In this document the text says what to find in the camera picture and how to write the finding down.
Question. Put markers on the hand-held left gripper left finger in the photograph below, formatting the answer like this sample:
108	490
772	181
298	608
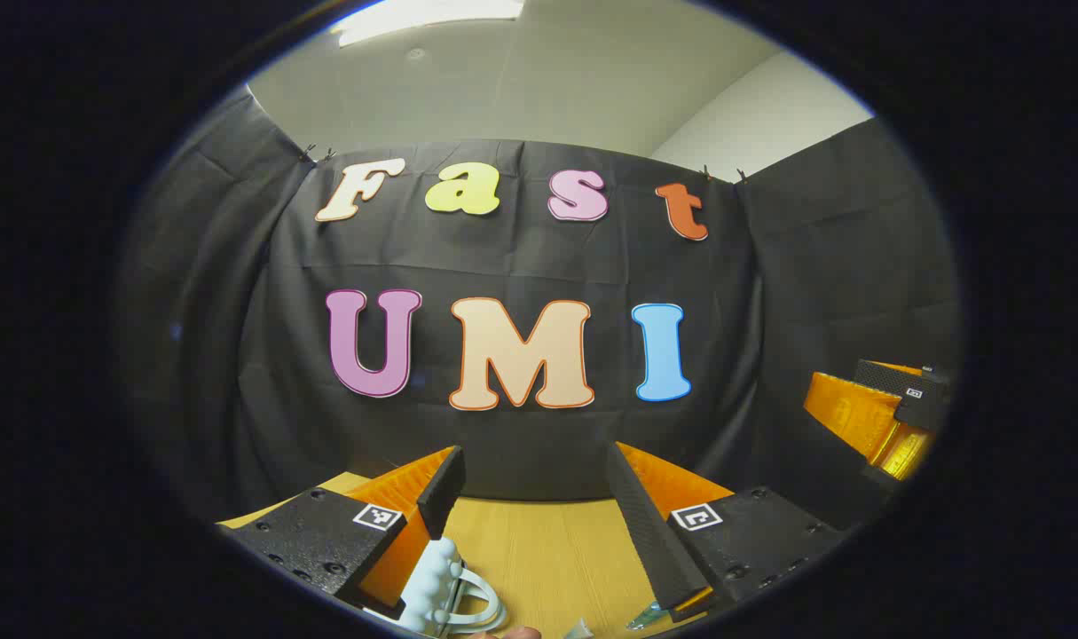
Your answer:
444	493

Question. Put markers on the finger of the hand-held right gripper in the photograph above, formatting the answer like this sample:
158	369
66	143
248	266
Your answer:
849	413
885	377

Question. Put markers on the light blue suitcase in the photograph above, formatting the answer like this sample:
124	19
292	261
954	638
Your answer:
436	586

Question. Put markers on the ceiling light panel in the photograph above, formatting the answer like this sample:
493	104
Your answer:
423	16

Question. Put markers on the white and blue tube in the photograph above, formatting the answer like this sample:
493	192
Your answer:
578	630

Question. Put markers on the blue skin care bottle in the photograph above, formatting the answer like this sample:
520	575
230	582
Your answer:
645	615

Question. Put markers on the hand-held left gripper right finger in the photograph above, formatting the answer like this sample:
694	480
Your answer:
649	532

